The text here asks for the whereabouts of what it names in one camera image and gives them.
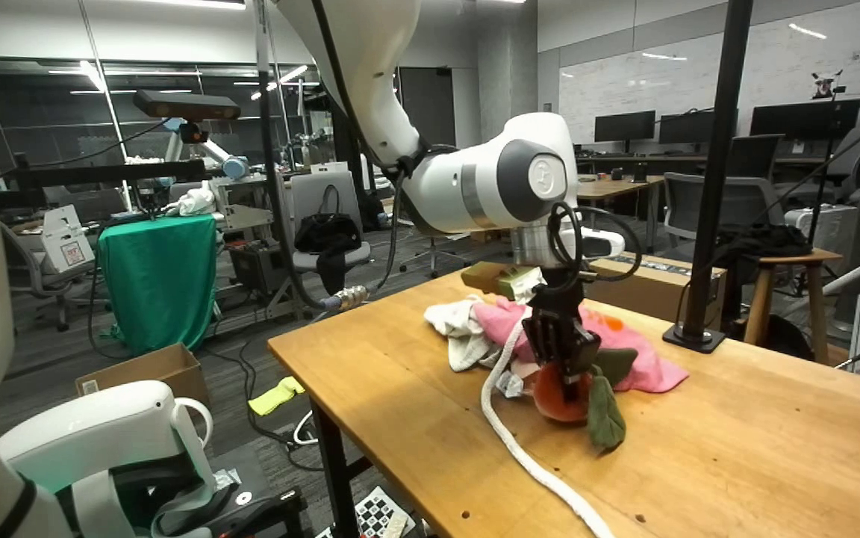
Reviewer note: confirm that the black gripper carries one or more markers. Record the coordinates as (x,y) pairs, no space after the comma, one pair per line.
(557,330)

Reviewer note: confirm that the red green plush tomato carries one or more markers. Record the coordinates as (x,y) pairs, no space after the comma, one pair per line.
(587,397)

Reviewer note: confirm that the white towel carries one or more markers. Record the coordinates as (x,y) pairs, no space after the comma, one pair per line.
(463,335)

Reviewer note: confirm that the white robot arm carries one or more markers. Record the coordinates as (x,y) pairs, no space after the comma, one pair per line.
(517,181)

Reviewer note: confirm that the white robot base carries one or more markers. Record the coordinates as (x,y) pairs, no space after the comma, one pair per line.
(124,460)

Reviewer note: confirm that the pink cloth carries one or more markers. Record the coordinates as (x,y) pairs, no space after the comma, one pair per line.
(648,369)

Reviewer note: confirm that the cardboard box beside table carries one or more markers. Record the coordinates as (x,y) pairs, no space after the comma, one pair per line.
(658,287)

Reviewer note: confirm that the black vertical pole stand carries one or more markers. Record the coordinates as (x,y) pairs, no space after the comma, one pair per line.
(694,330)

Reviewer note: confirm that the checkerboard calibration card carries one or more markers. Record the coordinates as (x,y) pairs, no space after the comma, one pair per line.
(381,515)

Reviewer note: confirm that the cardboard box on floor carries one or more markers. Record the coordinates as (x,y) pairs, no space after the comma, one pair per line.
(173,366)

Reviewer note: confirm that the green draped cloth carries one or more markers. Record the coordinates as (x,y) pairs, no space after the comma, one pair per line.
(158,279)

